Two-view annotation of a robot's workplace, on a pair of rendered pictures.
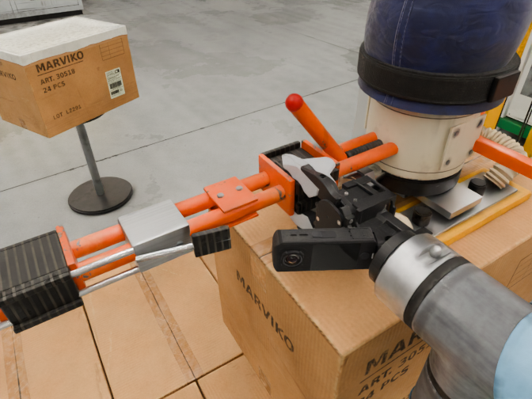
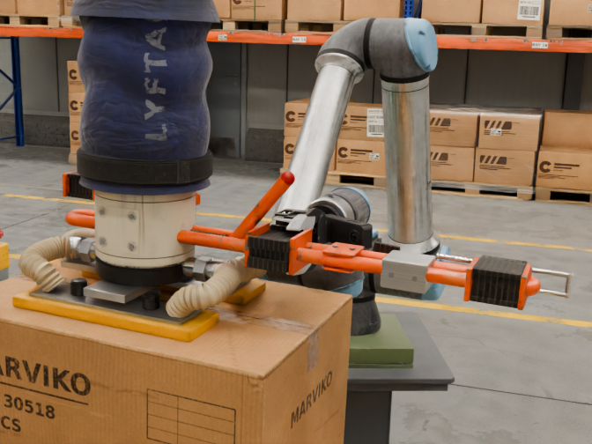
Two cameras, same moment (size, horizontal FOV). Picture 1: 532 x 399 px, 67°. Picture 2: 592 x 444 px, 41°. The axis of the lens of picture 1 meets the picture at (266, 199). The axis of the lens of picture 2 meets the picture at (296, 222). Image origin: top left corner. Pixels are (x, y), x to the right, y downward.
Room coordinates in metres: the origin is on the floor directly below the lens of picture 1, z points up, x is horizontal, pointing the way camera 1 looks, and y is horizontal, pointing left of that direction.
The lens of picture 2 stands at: (1.21, 0.97, 1.58)
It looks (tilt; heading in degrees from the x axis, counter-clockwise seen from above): 13 degrees down; 233
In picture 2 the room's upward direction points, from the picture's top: 1 degrees clockwise
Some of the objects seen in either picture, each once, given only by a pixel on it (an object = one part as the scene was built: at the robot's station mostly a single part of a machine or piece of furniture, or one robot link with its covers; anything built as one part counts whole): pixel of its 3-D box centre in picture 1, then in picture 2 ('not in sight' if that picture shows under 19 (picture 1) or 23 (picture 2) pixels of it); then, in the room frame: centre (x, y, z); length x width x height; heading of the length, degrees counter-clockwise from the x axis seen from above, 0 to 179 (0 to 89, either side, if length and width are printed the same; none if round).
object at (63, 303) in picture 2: not in sight; (114, 300); (0.70, -0.21, 1.15); 0.34 x 0.10 x 0.05; 122
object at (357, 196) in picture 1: (366, 229); (308, 229); (0.37, -0.12, 1.24); 0.12 x 0.09 x 0.08; 32
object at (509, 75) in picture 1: (435, 62); (146, 161); (0.61, -0.26, 1.37); 0.23 x 0.23 x 0.04
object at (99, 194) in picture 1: (89, 155); not in sight; (2.11, 1.07, 0.31); 0.40 x 0.40 x 0.62
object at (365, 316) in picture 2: not in sight; (347, 307); (-0.16, -0.63, 0.85); 0.19 x 0.19 x 0.10
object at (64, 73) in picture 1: (63, 72); not in sight; (2.11, 1.07, 0.82); 0.60 x 0.40 x 0.40; 149
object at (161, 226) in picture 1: (156, 234); (408, 271); (0.37, 0.14, 1.23); 0.07 x 0.07 x 0.04; 32
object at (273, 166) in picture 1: (298, 176); (278, 247); (0.49, -0.05, 1.24); 0.10 x 0.08 x 0.06; 32
